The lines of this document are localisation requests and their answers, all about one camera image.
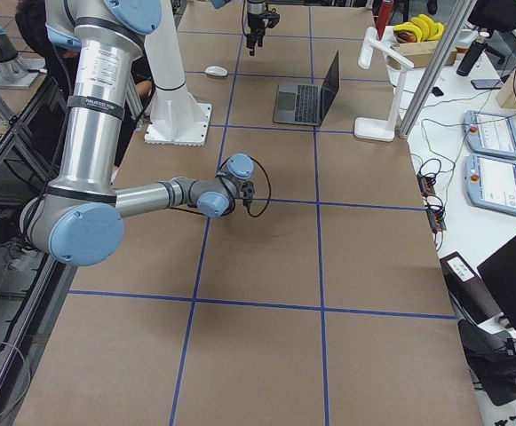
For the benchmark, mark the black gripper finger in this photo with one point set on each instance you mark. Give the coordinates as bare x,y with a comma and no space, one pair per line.
251,47

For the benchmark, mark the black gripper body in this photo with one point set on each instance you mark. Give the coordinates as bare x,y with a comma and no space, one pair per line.
253,19

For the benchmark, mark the grey laptop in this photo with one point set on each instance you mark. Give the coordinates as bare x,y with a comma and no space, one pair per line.
307,104

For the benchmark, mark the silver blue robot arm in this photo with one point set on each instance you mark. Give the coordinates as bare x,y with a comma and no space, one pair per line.
255,7
79,218

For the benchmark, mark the white computer mouse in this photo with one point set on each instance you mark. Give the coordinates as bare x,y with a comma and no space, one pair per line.
216,71

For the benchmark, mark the red bottle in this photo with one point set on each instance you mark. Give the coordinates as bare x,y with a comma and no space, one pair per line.
384,14

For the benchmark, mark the cardboard box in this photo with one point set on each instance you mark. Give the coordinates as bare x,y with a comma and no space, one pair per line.
419,53

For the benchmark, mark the yellow bananas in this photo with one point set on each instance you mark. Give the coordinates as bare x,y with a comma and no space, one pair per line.
419,29

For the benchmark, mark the seated person in black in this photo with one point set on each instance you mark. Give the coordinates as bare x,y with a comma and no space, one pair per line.
61,64

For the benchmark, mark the black water bottle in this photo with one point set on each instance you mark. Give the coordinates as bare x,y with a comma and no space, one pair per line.
477,47

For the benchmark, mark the orange circuit board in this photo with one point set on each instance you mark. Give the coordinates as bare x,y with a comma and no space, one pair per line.
426,185

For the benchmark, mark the smartphone on side table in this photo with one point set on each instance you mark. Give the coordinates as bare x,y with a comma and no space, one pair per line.
487,84

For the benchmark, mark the upper teach pendant tablet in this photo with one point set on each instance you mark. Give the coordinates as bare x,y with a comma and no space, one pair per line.
490,134

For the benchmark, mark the teach pendant tablet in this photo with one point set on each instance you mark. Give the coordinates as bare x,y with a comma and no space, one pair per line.
491,183
490,134

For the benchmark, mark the lower teach pendant tablet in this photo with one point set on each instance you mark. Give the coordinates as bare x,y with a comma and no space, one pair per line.
491,183

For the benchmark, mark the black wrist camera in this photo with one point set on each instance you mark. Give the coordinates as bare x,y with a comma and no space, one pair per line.
272,18
247,192

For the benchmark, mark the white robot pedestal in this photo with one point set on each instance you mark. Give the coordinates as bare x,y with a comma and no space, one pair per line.
175,116

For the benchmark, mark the aluminium frame post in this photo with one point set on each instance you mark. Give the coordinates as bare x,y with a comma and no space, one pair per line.
456,21

